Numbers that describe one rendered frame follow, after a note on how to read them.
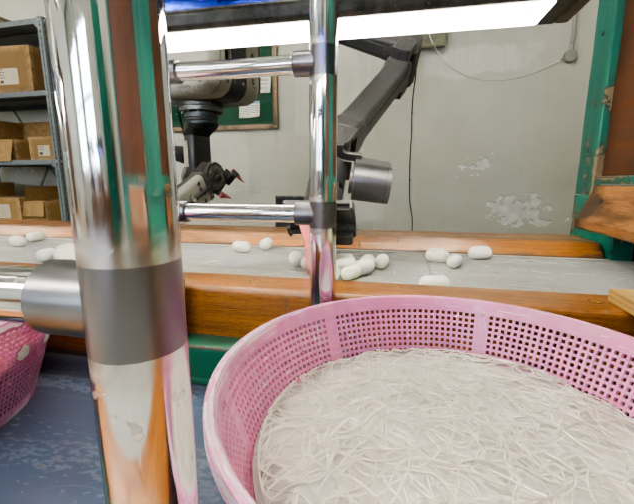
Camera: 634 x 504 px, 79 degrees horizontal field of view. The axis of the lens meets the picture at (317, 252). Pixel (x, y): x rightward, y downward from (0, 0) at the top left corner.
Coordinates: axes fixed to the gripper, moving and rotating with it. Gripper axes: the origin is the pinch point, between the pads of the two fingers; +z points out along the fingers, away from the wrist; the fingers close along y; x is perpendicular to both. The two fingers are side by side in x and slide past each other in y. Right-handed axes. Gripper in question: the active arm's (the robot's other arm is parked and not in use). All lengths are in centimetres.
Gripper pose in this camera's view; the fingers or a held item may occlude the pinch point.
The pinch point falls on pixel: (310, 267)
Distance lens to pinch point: 49.9
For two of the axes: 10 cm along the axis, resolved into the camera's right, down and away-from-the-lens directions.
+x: 1.3, 6.1, 7.8
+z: -1.4, 7.9, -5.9
